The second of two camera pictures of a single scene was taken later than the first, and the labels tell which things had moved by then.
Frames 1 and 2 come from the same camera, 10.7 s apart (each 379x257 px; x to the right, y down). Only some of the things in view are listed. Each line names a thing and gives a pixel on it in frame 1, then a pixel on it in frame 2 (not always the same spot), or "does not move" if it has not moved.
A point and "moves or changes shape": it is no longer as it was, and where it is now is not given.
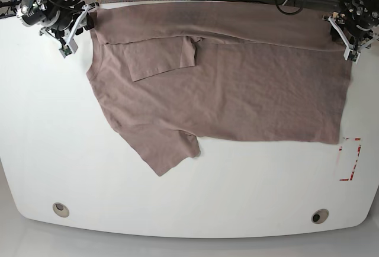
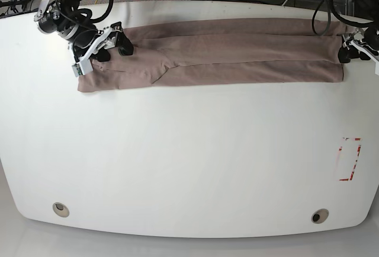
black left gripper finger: [90, 24] to [124, 45]
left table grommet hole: [61, 209] does not move
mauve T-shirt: [170, 73] moves or changes shape
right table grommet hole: [320, 216] does not move
